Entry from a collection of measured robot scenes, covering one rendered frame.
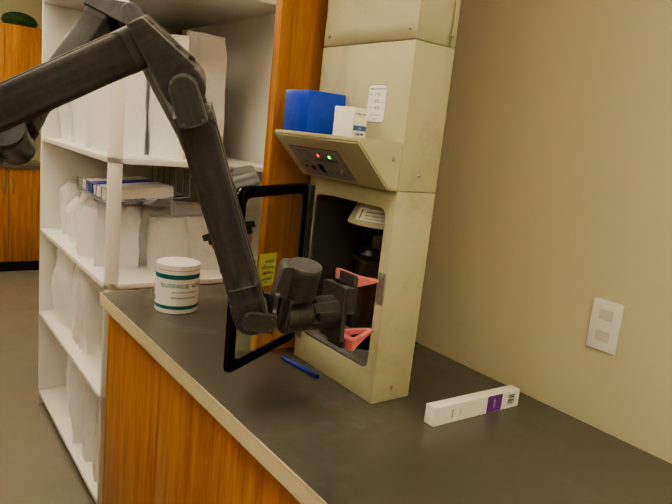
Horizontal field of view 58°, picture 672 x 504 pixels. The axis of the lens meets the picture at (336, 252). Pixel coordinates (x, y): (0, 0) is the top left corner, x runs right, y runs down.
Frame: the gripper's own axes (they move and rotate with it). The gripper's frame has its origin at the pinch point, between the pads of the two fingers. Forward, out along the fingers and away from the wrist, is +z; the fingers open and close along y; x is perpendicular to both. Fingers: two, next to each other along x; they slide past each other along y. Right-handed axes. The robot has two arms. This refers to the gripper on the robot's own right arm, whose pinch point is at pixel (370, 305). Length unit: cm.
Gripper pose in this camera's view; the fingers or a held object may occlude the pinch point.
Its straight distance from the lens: 114.3
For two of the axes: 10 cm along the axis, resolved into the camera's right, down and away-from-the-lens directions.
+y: 0.9, -9.8, -1.9
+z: 8.0, -0.4, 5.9
